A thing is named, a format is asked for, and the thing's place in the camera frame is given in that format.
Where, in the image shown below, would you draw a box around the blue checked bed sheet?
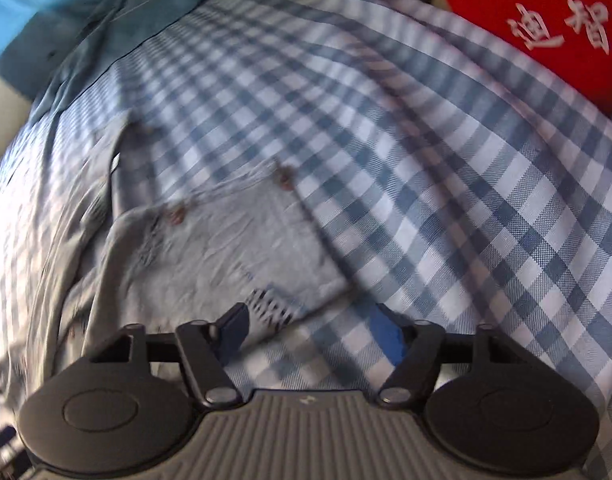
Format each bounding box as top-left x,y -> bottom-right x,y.
0,0 -> 612,480

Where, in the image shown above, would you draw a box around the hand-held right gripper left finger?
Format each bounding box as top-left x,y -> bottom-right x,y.
88,302 -> 251,408

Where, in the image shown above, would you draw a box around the grey printed pants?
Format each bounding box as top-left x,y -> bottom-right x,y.
66,117 -> 357,356

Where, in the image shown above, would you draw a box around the teal cloth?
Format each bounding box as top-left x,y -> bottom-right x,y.
0,0 -> 287,111

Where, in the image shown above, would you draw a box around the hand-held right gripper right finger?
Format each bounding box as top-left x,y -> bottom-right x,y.
371,305 -> 524,408

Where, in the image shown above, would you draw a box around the bright blue cloth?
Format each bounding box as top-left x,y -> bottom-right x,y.
0,0 -> 51,61

